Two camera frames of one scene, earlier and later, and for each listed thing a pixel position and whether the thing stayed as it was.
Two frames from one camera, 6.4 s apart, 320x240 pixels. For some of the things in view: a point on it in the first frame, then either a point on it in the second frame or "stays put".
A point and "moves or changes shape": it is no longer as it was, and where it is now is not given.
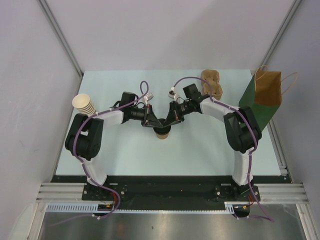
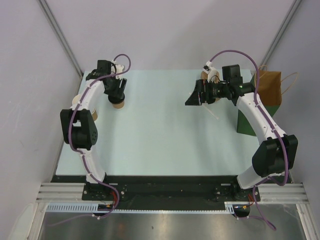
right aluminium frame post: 289,16 stays put
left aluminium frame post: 48,13 stays put
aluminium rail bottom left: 60,192 stays put
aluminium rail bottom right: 282,193 stays put
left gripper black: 153,122 to 118,90
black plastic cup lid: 162,130 to 116,98
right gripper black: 171,118 to 197,98
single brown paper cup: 162,137 moves or changes shape
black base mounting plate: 170,192 stays put
